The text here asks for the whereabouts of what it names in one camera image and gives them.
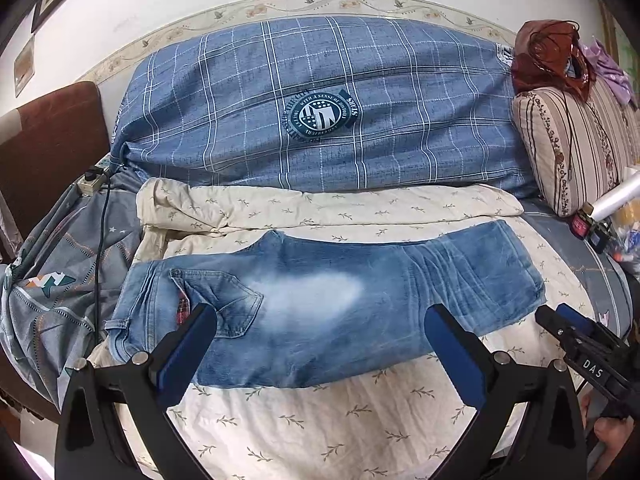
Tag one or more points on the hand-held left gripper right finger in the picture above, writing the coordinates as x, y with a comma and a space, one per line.
454, 355

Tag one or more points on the blue plaid quilt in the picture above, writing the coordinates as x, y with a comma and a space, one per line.
320, 110

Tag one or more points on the small black box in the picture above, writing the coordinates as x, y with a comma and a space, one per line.
599, 237

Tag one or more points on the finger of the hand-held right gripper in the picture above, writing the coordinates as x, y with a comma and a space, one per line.
555, 327
575, 317

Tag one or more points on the white plastic film roll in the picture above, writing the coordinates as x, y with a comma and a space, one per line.
612, 197

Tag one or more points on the striped floral pillow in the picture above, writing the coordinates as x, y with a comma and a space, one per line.
575, 145

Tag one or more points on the person's right hand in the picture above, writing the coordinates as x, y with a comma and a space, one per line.
612, 435

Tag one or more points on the brown headboard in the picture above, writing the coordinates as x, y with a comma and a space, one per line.
50, 150

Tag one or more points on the white power strip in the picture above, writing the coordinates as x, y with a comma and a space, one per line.
92, 180

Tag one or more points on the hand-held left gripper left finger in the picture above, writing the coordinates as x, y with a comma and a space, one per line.
186, 350

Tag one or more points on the purple cloth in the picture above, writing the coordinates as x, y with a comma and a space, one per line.
607, 67

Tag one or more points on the cream leaf-print blanket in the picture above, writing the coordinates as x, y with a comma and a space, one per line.
350, 425

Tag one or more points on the blue denim pants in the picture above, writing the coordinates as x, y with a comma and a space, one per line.
320, 310

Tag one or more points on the small red box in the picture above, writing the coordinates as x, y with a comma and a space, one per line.
582, 220

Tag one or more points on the brown plastic bag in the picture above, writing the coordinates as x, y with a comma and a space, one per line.
547, 55

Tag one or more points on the small wall paper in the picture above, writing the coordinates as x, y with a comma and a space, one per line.
23, 67

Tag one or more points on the clear plastic bag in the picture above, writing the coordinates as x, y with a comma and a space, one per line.
627, 240

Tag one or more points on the grey patterned bed sheet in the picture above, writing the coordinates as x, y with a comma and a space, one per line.
55, 270

